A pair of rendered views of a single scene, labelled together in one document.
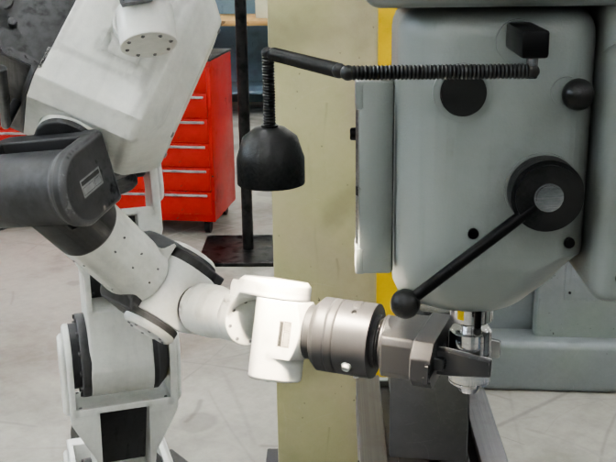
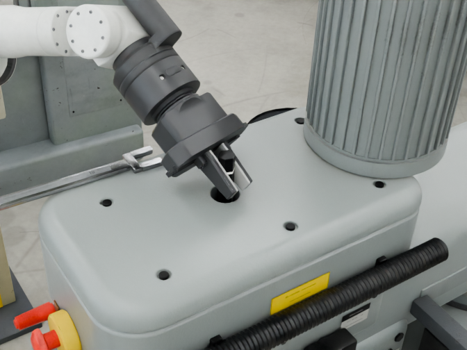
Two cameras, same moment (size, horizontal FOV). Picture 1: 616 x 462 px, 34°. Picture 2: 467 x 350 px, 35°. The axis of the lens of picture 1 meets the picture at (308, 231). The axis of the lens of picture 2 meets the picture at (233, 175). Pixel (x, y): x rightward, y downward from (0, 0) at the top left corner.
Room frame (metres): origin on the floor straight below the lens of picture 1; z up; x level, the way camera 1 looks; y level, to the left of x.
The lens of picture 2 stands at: (0.46, 0.24, 2.48)
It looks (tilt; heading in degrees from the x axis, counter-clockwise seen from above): 38 degrees down; 324
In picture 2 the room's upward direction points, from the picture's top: 3 degrees clockwise
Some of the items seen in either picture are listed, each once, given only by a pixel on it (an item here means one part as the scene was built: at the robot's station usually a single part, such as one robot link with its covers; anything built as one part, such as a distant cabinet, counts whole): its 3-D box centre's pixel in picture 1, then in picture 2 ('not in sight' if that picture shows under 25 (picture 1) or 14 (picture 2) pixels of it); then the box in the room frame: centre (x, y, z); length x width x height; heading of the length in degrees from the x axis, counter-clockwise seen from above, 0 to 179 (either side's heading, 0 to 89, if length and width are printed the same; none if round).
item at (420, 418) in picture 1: (432, 371); not in sight; (1.49, -0.20, 1.01); 0.22 x 0.12 x 0.20; 170
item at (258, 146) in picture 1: (269, 154); not in sight; (1.04, 0.04, 1.47); 0.07 x 0.07 x 0.06
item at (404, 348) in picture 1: (391, 345); not in sight; (1.08, -0.10, 1.23); 0.13 x 0.12 x 0.10; 160
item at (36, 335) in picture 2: not in sight; (46, 342); (1.06, 0.07, 1.76); 0.04 x 0.03 x 0.04; 178
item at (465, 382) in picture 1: (469, 357); not in sight; (1.05, -0.18, 1.23); 0.05 x 0.05 x 0.06
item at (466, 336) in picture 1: (470, 332); not in sight; (1.05, -0.18, 1.26); 0.05 x 0.05 x 0.01
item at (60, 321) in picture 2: not in sight; (64, 334); (1.06, 0.05, 1.76); 0.06 x 0.02 x 0.06; 178
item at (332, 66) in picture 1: (308, 62); not in sight; (0.95, 0.00, 1.58); 0.17 x 0.01 x 0.01; 26
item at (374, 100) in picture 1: (373, 176); not in sight; (1.05, -0.07, 1.45); 0.04 x 0.04 x 0.21; 88
